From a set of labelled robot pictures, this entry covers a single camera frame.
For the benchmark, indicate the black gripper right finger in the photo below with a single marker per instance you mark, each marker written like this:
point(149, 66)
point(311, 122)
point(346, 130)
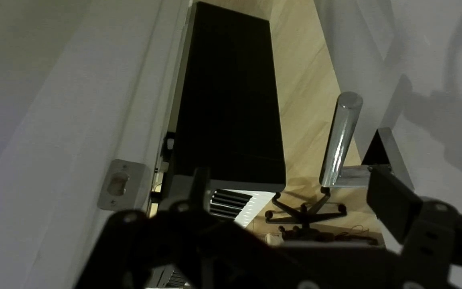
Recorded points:
point(428, 230)

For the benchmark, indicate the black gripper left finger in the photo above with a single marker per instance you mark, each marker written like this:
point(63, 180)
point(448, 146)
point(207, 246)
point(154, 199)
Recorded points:
point(212, 254)

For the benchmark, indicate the white panelled door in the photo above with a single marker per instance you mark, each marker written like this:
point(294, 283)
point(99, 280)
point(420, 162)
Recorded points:
point(404, 60)

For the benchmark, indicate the white keyboard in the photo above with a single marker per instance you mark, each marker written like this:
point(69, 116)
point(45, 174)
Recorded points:
point(237, 204)

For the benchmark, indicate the metal strike plate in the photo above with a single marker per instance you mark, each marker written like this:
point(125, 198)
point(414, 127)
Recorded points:
point(120, 185)

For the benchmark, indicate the black office chair base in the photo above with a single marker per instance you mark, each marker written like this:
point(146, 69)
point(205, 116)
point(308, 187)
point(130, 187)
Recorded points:
point(297, 223)

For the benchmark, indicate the large black panel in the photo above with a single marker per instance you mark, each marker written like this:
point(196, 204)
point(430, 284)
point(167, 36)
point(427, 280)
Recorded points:
point(228, 119)

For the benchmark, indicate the white door frame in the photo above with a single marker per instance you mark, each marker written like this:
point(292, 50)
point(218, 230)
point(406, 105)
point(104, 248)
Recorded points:
point(82, 84)

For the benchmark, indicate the silver door handle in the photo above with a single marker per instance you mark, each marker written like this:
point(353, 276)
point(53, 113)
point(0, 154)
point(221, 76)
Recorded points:
point(334, 172)

